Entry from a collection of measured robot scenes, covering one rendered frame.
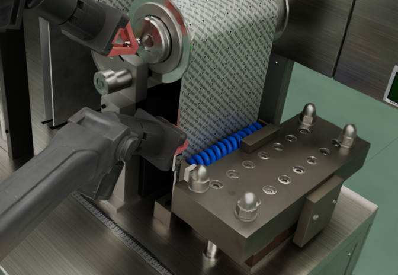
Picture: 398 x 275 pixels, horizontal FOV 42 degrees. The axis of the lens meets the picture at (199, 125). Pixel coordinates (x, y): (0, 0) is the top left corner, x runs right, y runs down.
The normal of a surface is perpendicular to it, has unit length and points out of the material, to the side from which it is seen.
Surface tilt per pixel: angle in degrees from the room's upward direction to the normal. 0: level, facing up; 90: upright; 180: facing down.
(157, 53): 90
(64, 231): 0
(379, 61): 90
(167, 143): 59
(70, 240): 0
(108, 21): 53
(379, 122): 0
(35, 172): 12
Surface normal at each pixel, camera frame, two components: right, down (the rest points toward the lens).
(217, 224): -0.69, 0.34
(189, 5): 0.43, -0.52
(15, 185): 0.30, -0.82
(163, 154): -0.54, -0.13
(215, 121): 0.72, 0.45
